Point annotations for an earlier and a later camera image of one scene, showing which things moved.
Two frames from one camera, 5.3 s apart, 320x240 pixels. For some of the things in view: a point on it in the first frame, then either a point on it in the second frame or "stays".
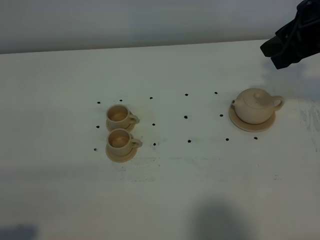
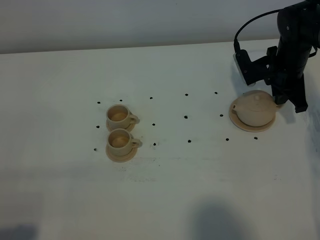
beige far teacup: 119,116 stays
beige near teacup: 120,142 stays
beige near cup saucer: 121,159 stays
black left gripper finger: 285,38 -> 281,91
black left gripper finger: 285,59 -> 296,94
